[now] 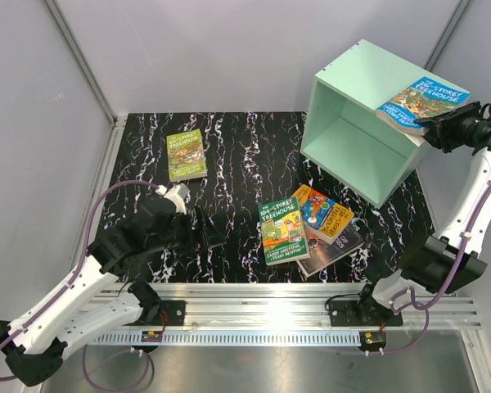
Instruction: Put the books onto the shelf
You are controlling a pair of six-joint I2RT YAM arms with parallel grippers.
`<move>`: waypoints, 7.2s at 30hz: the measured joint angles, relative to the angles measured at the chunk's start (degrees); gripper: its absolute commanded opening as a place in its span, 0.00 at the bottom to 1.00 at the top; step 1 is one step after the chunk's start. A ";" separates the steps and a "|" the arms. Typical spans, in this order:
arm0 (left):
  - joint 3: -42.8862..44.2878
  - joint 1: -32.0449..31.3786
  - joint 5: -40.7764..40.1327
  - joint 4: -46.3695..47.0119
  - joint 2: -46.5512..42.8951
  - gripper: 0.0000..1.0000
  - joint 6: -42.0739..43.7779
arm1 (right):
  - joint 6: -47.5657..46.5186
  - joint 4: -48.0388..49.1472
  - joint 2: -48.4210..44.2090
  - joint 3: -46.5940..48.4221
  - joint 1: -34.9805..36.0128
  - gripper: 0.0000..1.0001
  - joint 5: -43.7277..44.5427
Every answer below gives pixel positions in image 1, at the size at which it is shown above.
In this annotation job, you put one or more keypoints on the black marble pattern mat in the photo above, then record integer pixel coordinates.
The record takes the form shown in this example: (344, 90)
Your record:
(237, 139)

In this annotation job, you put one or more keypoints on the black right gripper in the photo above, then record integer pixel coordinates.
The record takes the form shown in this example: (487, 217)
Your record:
(440, 133)

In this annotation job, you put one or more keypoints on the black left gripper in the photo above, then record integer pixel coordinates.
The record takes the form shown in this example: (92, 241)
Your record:
(208, 234)

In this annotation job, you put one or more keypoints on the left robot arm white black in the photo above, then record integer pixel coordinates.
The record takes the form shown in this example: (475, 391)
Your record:
(36, 344)

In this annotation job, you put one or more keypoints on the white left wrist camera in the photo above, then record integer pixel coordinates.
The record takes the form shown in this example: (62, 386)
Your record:
(176, 194)

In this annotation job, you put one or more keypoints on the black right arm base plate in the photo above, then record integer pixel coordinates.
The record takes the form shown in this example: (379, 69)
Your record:
(352, 314)

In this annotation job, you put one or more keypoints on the left aluminium corner post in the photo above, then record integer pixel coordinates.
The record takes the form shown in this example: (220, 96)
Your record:
(67, 35)

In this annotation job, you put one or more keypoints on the orange 130-storey treehouse book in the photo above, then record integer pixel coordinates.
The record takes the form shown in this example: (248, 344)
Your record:
(323, 217)

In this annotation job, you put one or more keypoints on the slotted white cable duct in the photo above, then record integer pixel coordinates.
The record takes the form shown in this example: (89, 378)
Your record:
(139, 337)

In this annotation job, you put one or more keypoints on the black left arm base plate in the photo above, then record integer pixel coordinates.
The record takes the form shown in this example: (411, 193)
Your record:
(170, 312)

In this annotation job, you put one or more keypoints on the green 104-storey treehouse book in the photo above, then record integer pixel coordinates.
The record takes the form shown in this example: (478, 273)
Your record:
(283, 234)

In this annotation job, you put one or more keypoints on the lime green 65-storey treehouse book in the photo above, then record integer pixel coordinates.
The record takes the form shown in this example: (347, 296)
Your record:
(186, 156)

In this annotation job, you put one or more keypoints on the blue 26-storey treehouse book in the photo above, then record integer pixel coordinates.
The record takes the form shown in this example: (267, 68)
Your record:
(423, 99)

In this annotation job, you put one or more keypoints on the right aluminium corner post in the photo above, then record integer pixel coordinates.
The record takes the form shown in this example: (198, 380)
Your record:
(457, 16)

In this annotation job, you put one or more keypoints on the aluminium corner post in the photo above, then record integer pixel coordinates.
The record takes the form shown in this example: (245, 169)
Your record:
(457, 16)
(67, 35)

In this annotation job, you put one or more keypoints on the mint green open cabinet box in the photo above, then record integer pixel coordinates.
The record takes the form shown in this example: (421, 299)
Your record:
(342, 133)

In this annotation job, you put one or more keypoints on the aluminium rail frame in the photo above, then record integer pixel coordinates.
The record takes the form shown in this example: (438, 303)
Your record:
(253, 305)

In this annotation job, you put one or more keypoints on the dark tale of two cities book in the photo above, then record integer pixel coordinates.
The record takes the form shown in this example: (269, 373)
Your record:
(322, 254)

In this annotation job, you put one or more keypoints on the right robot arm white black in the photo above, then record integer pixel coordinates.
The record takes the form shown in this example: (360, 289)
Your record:
(449, 259)

